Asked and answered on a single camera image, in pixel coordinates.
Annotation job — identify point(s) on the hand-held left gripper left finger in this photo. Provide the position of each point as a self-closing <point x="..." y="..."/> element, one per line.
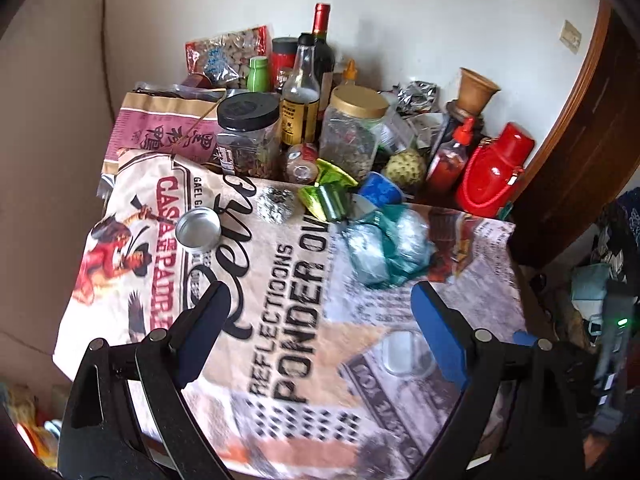
<point x="207" y="330"/>

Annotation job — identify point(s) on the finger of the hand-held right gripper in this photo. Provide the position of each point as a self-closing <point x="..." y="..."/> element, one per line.
<point x="525" y="338"/>

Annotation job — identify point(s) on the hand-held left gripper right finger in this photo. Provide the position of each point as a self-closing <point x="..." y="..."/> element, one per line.
<point x="442" y="332"/>

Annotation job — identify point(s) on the clear plastic lid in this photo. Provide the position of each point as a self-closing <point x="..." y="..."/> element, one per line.
<point x="400" y="355"/>

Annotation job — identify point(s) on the teal plastic wrapper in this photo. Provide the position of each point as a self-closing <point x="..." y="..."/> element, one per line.
<point x="390" y="250"/>

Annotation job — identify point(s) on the round metal tin lid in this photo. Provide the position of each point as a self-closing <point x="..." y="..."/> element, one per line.
<point x="197" y="230"/>

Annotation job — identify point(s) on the foil ball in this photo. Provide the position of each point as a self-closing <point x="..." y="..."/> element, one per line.
<point x="275" y="204"/>

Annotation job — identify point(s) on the blue bottle cap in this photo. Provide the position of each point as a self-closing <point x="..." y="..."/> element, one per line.
<point x="380" y="190"/>

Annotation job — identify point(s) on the green foil wrapper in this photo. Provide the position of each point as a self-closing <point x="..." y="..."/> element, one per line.
<point x="327" y="190"/>

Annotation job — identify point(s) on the printed tablecloth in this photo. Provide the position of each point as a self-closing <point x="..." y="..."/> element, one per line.
<point x="300" y="310"/>

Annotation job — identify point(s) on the pile of clothes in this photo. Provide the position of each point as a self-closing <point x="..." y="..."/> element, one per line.
<point x="612" y="245"/>

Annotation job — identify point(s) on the custard apple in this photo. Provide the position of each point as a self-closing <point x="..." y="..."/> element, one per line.
<point x="405" y="169"/>

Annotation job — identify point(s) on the red thermos flask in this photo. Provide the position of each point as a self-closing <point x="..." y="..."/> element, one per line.
<point x="492" y="170"/>

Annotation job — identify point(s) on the red sauce bottle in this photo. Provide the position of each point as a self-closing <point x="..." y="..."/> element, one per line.
<point x="450" y="162"/>

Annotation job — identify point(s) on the small red lid jar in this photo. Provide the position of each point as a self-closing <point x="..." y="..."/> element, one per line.
<point x="301" y="162"/>

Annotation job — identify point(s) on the black lid plastic jar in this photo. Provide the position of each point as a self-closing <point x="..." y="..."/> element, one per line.
<point x="247" y="130"/>

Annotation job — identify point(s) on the white green cardboard box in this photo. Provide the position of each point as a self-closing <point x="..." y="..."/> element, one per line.
<point x="400" y="132"/>

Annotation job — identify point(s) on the brown wooden door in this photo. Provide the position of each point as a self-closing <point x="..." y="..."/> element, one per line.
<point x="590" y="135"/>

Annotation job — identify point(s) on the pink printed bag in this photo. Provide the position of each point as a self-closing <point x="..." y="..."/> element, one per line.
<point x="160" y="127"/>

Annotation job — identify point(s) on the gold lid plastic jar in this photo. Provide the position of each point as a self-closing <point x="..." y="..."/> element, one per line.
<point x="352" y="130"/>

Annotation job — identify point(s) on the silver foil bag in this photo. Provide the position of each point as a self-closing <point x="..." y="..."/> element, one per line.
<point x="417" y="96"/>

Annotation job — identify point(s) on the brown clay vase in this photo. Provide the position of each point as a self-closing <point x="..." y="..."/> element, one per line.
<point x="475" y="90"/>

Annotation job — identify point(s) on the clear bottle yellow label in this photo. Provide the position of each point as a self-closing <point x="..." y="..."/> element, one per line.
<point x="300" y="100"/>

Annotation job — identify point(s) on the yellow cap squeeze bottle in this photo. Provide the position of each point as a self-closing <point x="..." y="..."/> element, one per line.
<point x="350" y="74"/>

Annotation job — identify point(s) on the red bag of nuts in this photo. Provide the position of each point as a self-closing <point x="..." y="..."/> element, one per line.
<point x="225" y="55"/>

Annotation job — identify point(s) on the red canister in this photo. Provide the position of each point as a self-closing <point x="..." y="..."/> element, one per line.
<point x="284" y="55"/>

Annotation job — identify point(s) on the thin wooden stick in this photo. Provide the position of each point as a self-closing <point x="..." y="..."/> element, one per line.
<point x="106" y="60"/>

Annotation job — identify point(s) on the dark wine bottle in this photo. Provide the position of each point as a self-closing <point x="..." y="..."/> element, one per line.
<point x="324" y="45"/>

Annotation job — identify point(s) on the wall switch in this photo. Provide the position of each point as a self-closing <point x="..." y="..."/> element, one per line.
<point x="570" y="36"/>

